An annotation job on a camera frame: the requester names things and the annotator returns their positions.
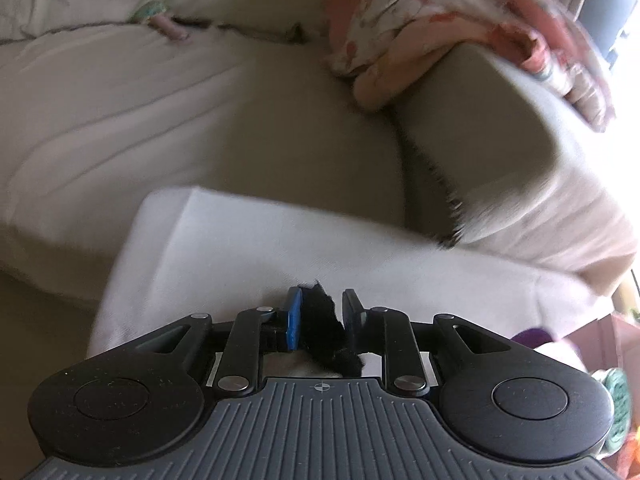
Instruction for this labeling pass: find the teal round object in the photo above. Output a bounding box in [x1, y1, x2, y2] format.
[601, 367, 632, 455]

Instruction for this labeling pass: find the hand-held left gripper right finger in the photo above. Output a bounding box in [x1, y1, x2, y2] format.
[341, 288, 518, 395]

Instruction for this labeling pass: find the beige sofa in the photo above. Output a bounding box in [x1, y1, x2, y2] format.
[0, 0, 640, 361]

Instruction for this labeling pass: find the lilac fluffy headband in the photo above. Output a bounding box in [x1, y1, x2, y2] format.
[536, 337, 590, 377]

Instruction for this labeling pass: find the pink cardboard box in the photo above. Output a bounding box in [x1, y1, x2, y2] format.
[582, 310, 640, 463]

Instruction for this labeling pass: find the beige fringed armrest cover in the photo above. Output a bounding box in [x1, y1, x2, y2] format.
[394, 40, 630, 297]

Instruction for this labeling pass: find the white cloth black fringe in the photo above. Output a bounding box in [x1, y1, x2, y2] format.
[87, 186, 595, 380]

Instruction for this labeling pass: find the pink purple plush item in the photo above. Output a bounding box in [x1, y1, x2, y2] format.
[512, 326, 553, 349]

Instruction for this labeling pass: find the pink floral quilt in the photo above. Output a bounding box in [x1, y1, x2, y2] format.
[270, 0, 617, 133]

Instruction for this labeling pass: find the small pink green plush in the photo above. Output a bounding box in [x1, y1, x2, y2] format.
[126, 0, 192, 42]

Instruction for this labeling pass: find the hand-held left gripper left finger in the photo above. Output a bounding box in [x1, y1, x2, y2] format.
[129, 286, 304, 395]

